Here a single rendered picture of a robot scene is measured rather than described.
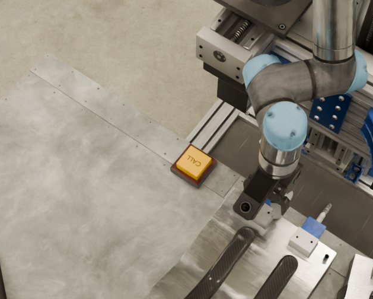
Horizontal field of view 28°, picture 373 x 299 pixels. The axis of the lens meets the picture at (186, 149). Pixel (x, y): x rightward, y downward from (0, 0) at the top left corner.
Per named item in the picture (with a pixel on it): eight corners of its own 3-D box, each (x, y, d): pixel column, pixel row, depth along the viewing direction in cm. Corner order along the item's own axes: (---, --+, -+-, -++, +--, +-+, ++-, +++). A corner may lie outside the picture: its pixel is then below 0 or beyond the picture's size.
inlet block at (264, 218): (277, 175, 166) (280, 164, 161) (296, 187, 165) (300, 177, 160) (245, 219, 161) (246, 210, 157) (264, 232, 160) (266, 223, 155)
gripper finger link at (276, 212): (299, 206, 158) (296, 183, 151) (284, 228, 156) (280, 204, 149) (287, 200, 160) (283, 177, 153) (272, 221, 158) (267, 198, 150)
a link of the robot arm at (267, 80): (293, 67, 144) (311, 115, 138) (238, 79, 142) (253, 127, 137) (299, 43, 137) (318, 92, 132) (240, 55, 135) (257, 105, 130)
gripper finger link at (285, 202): (292, 213, 152) (288, 190, 145) (288, 219, 152) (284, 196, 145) (273, 203, 155) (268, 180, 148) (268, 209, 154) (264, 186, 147)
